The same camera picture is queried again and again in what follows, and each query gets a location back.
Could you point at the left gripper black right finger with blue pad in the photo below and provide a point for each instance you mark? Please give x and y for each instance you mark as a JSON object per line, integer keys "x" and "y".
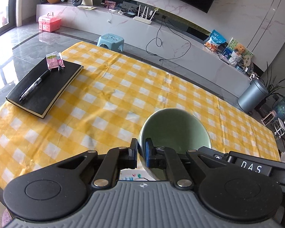
{"x": 167, "y": 159}

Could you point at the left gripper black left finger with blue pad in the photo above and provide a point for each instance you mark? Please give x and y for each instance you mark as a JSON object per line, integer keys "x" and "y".
{"x": 108, "y": 166}

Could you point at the white Fruity painted plate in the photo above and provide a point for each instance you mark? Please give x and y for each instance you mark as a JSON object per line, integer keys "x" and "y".
{"x": 135, "y": 175}

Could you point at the green ceramic bowl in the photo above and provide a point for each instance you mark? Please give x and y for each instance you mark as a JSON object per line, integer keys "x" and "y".
{"x": 173, "y": 128}

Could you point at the yellow checkered tablecloth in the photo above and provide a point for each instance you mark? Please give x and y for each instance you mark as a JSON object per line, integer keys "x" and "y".
{"x": 106, "y": 106}

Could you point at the pink small heater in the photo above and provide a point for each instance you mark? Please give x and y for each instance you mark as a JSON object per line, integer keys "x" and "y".
{"x": 269, "y": 118}

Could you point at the blue water bottle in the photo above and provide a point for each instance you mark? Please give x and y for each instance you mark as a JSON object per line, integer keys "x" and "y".
{"x": 280, "y": 110}

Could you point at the grey trash bin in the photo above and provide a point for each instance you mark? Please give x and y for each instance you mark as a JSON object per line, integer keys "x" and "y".
{"x": 252, "y": 96}

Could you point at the green potted plant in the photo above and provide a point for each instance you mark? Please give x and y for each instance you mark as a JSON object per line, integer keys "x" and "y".
{"x": 272, "y": 86}

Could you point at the black notebook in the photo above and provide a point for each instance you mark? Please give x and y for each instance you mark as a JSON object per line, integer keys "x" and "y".
{"x": 43, "y": 97}

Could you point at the black pen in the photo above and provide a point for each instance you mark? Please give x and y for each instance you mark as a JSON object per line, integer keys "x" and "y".
{"x": 34, "y": 85}

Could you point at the blue plastic stool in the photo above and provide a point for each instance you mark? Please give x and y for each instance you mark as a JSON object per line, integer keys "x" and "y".
{"x": 112, "y": 42}

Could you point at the pink binder clip packet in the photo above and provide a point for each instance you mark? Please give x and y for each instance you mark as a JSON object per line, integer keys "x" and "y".
{"x": 55, "y": 61}

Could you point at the blue snack bag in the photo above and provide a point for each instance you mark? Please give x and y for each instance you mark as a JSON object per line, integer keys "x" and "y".
{"x": 214, "y": 40}

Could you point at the teddy bear toy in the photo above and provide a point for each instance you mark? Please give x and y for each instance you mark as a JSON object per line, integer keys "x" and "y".
{"x": 239, "y": 49}

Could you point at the white wifi router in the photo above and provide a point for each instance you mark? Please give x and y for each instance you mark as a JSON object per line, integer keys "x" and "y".
{"x": 146, "y": 15}

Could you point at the pink storage box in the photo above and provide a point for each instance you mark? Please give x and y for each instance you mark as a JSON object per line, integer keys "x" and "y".
{"x": 49, "y": 22}

